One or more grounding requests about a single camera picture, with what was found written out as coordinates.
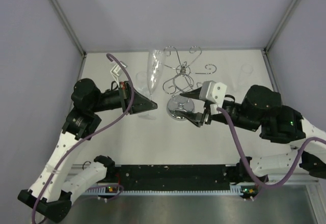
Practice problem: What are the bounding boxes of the grey slotted cable duct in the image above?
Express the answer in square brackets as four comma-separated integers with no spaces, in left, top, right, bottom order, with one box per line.
[84,184,255,194]

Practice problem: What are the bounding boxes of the ribbed clear flute glass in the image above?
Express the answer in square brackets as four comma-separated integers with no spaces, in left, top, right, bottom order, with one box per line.
[233,64,254,92]

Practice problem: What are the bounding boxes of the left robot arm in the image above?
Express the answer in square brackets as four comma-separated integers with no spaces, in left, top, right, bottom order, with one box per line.
[18,78,158,223]

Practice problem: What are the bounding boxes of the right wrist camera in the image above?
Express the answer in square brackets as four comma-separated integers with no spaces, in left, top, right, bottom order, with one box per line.
[199,80,227,115]

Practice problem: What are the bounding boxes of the chrome wire glass rack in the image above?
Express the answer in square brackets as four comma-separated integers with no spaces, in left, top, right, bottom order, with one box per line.
[162,46,217,121]

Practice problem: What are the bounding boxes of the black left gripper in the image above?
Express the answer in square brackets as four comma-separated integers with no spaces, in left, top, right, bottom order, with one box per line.
[90,80,157,115]

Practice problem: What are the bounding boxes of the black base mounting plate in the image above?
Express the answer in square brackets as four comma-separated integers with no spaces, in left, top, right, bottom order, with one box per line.
[104,164,252,191]

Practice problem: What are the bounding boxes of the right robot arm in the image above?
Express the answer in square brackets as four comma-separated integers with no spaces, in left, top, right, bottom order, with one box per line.
[176,81,325,188]

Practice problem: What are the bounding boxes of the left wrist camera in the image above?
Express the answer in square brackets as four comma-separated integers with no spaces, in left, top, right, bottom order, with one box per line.
[110,64,123,84]

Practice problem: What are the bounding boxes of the aluminium frame rail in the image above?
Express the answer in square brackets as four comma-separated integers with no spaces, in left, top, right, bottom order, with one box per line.
[66,163,319,185]

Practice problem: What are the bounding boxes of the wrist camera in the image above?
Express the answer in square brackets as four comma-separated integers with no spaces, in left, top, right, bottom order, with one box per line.
[199,80,227,115]
[110,64,123,84]

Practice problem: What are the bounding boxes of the round clear wine glass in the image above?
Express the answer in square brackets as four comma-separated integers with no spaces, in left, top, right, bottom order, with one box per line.
[135,71,148,92]

